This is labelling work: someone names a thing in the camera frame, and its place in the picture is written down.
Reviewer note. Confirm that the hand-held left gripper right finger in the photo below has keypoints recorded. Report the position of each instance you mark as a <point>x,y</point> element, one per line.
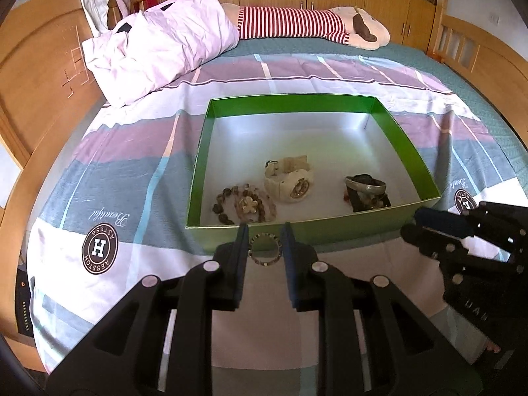
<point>288,264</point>

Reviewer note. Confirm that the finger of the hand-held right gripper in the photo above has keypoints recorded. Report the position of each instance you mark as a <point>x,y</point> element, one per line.
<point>429,241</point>
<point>441,220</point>

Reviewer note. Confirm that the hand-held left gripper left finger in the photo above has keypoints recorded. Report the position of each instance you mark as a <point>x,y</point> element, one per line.
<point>242,255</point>

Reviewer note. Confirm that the plush toy with striped shirt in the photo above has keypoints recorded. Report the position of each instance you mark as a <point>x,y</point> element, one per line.
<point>288,22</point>

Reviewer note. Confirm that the white garment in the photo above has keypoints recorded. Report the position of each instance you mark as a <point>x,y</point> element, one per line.
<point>95,8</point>

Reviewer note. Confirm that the black device with lights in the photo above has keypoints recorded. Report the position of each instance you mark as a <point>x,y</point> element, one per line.
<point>24,301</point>

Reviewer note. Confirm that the pink pillow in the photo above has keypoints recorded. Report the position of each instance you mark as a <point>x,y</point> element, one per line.
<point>165,41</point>

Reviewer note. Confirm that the silver bangle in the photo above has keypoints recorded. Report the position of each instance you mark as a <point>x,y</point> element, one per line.
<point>363,187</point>

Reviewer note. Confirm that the teal bedspread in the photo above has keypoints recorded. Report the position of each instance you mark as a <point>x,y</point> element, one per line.
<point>412,55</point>

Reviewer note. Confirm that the white wrist watch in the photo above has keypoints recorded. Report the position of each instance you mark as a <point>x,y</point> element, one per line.
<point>284,185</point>

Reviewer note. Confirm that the wooden footboard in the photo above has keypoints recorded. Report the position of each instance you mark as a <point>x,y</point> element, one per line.
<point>495,62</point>

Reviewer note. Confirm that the plaid bedsheet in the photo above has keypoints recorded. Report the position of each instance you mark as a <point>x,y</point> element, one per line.
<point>123,165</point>

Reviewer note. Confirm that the wooden headboard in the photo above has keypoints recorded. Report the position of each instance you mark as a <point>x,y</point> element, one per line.
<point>37,70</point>

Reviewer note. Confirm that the green cardboard box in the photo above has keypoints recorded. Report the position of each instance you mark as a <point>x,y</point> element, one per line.
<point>288,140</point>

